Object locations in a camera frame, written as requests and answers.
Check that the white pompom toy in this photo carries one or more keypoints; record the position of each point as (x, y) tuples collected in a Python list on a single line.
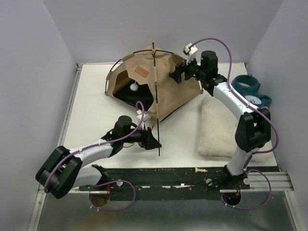
[(134, 86)]

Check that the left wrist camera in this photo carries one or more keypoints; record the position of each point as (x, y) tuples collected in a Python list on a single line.
[(142, 117)]

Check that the aluminium frame rail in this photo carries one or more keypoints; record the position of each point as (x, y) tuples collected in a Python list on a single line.
[(41, 195)]

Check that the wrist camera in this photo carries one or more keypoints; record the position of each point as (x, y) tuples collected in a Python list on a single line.
[(190, 51), (142, 117)]

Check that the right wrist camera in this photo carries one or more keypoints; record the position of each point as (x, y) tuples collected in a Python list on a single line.
[(190, 51)]

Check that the beige black pet tent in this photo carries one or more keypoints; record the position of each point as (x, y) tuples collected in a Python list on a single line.
[(171, 95)]

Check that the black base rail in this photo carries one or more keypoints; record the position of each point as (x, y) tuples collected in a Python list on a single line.
[(156, 184)]

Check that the black tent pole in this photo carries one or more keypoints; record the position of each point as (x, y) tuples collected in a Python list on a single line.
[(144, 67), (156, 93)]

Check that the white fluffy cushion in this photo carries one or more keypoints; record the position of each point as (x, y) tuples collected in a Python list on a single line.
[(217, 132)]

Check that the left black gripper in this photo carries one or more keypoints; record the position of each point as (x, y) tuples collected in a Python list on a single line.
[(148, 141)]

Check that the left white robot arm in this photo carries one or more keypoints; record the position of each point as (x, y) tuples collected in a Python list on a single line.
[(70, 168)]

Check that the white chess piece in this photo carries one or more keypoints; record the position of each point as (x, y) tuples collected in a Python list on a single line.
[(200, 170)]

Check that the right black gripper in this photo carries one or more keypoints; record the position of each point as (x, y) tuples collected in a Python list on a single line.
[(179, 69)]

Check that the teal double pet bowl stand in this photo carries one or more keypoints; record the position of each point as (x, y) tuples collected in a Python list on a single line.
[(248, 86)]

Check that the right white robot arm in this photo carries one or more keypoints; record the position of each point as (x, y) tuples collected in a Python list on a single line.
[(253, 130)]

